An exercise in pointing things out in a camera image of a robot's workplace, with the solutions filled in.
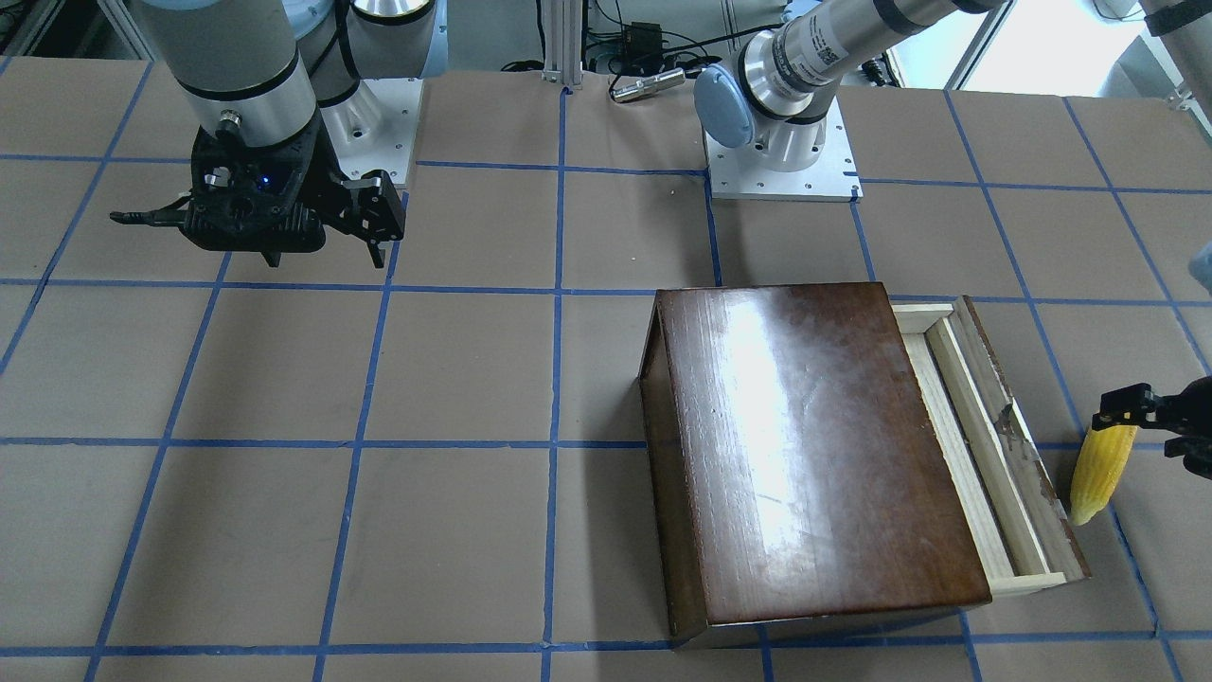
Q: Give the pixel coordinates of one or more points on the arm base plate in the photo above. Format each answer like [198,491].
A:
[375,129]
[806,163]

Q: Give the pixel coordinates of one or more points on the dark wooden drawer cabinet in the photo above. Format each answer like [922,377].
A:
[799,487]

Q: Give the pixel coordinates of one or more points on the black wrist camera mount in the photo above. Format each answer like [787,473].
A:
[240,199]

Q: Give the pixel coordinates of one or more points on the wooden drawer with white handle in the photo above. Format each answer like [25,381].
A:
[1021,531]

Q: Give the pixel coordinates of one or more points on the yellow corn cob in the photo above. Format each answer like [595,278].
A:
[1102,460]

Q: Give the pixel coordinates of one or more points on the black power adapter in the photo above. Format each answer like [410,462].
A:
[642,41]

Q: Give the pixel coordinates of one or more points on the silver cylindrical tool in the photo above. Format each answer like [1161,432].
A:
[646,87]

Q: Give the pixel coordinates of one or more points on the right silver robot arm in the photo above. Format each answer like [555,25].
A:
[256,73]

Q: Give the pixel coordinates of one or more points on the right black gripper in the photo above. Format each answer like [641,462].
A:
[365,208]

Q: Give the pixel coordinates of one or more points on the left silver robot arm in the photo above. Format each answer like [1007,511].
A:
[771,84]

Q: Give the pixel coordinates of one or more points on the aluminium frame post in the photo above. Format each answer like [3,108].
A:
[563,42]

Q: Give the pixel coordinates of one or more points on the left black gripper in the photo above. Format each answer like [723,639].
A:
[1177,414]

